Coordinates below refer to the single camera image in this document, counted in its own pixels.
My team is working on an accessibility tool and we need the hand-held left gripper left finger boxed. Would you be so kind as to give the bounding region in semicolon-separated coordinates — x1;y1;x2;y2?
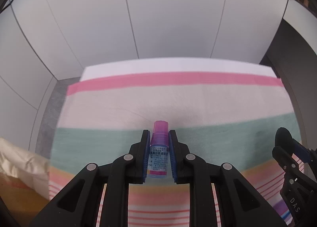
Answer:
37;130;152;227

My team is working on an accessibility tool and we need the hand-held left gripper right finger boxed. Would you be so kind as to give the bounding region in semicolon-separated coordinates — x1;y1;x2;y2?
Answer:
168;130;288;227

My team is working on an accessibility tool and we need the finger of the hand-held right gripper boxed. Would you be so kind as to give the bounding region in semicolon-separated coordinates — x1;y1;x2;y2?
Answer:
275;127;317;165
272;146;312;183

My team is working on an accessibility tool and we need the pink-capped eye drop bottle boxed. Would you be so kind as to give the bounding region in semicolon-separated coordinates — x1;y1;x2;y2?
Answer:
147;120;172;179

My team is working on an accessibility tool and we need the cardboard box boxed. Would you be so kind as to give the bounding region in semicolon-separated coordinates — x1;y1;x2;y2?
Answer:
0;173;51;216

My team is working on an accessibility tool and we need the striped colourful cloth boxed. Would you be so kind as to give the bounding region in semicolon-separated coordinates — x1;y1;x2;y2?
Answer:
48;72;303;227

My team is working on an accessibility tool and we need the white table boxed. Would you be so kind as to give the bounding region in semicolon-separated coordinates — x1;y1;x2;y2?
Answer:
79;57;278;84

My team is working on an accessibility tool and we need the cream padded chair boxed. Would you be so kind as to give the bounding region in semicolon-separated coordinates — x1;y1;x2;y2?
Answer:
0;136;51;199

